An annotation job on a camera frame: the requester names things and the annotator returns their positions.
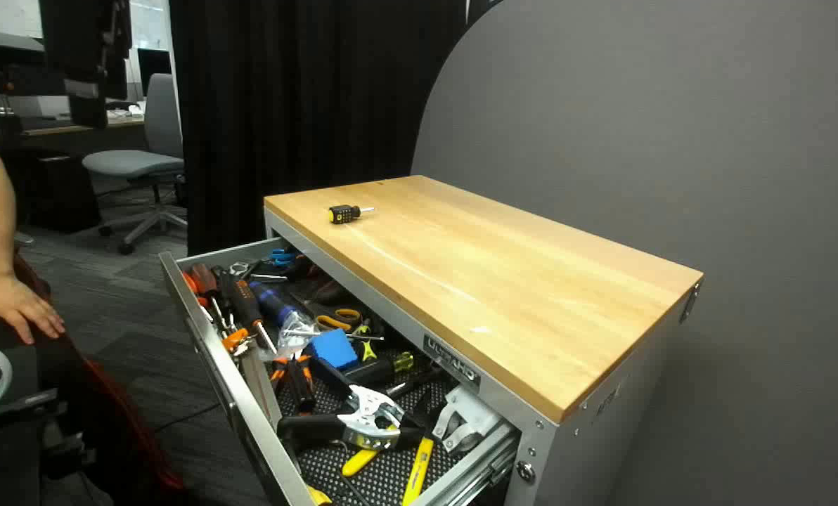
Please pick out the person's bare hand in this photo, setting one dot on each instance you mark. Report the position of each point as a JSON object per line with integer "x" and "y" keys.
{"x": 13, "y": 298}

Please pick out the grey metal tool drawer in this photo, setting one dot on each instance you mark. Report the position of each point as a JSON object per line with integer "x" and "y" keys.
{"x": 255, "y": 388}

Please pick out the stubby black yellow screwdriver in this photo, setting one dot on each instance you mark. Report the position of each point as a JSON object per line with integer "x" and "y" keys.
{"x": 345, "y": 214}

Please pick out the orange black screwdriver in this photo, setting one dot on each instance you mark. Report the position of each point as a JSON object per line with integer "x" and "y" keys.
{"x": 242, "y": 304}

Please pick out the black clear-yellow screwdriver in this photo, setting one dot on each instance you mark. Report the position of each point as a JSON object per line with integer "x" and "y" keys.
{"x": 377, "y": 366}

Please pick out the black mesh drawer liner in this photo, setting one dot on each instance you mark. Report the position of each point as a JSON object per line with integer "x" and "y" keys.
{"x": 380, "y": 481}

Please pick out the dark office desk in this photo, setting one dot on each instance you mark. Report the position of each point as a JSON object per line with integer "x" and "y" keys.
{"x": 63, "y": 187}

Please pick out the grey office chair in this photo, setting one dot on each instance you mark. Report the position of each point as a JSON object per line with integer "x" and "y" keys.
{"x": 140, "y": 161}

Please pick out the white board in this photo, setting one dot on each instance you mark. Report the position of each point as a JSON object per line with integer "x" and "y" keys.
{"x": 1, "y": 20}

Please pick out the clear plastic bag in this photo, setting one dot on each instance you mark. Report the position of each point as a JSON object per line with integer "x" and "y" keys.
{"x": 296, "y": 328}

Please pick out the blue rectangular block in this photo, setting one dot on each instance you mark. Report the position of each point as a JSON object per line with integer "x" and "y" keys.
{"x": 332, "y": 350}

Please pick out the silver spring clamp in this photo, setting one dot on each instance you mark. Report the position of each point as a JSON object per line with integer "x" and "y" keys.
{"x": 373, "y": 411}

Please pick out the white grey plastic part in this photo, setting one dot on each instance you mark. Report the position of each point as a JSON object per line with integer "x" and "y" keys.
{"x": 466, "y": 421}

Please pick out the grey tool cabinet wooden top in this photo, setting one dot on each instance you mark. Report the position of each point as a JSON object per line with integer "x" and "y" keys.
{"x": 493, "y": 272}

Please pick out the grey rounded partition panel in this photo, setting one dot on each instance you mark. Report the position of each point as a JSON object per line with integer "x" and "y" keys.
{"x": 719, "y": 141}

